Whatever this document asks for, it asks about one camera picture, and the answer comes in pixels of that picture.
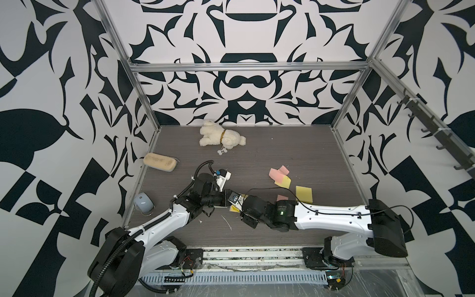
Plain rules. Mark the torn pink memo page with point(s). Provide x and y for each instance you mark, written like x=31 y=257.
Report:
x=278 y=174

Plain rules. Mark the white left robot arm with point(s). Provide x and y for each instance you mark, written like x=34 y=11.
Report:
x=128 y=255

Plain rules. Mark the beige oval sponge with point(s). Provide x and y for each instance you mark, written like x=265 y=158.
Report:
x=160 y=162

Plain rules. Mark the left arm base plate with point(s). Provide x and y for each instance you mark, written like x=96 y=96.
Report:
x=189 y=259

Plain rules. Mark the cream plush teddy bear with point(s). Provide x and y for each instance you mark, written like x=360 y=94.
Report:
x=215 y=135

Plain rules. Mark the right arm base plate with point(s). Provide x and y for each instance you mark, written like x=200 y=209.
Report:
x=323 y=259

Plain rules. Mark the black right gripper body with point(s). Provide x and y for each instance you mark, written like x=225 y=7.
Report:
x=248 y=220

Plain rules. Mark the yellow memo pad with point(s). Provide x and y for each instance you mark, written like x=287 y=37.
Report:
x=237 y=210

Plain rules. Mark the torn yellow memo page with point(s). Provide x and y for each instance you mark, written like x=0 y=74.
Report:
x=285 y=183

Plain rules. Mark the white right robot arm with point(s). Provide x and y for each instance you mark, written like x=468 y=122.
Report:
x=366 y=229

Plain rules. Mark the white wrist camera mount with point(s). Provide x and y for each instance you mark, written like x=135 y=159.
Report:
x=222 y=176

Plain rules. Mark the black wall hook rack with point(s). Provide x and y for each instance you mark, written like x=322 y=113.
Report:
x=435 y=127

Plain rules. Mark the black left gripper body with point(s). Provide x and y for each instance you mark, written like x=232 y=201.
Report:
x=216 y=198

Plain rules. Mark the light blue computer mouse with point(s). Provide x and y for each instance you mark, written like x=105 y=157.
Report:
x=144 y=204

